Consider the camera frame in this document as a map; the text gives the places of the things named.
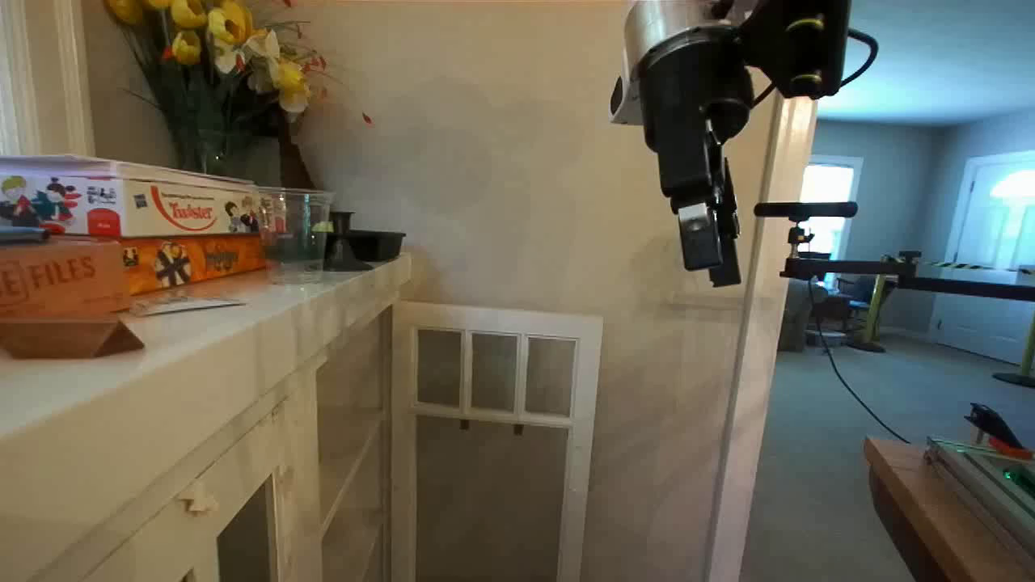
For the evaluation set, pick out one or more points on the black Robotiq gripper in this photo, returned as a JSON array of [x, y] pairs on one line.
[[691, 109]]

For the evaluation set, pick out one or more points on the black shallow bowl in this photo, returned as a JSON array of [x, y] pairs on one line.
[[377, 244]]

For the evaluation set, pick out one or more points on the bright background window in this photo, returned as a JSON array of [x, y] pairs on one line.
[[828, 211], [997, 211]]

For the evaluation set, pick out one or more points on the black stereo camera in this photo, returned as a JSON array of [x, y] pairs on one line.
[[805, 208]]

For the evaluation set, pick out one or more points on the orange board game box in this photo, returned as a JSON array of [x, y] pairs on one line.
[[196, 264]]

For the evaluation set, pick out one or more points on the white glass-pane cabinet door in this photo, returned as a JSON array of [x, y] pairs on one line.
[[349, 453], [495, 430]]

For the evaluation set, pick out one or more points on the green flat device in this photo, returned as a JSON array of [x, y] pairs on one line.
[[990, 479]]

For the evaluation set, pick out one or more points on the wooden side table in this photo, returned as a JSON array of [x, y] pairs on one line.
[[925, 518]]

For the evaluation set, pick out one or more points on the white wooden display cabinet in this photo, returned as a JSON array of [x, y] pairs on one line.
[[196, 430]]

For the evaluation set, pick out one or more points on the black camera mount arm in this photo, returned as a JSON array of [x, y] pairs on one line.
[[917, 275]]

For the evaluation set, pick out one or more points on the black and red tool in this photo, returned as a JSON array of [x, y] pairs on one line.
[[995, 425]]

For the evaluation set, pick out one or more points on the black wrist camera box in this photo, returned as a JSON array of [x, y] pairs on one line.
[[798, 45]]

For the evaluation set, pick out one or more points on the yellow and white flower bouquet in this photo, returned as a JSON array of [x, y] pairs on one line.
[[220, 38]]

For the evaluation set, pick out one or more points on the brown ceramic vase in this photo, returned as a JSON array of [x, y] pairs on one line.
[[293, 150]]

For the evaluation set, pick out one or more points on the clear glass flower vase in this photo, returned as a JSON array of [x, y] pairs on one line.
[[206, 130]]

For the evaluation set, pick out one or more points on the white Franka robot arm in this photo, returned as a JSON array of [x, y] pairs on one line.
[[674, 28]]

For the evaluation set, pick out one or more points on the brown cardboard files box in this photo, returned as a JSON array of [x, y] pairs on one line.
[[59, 278]]

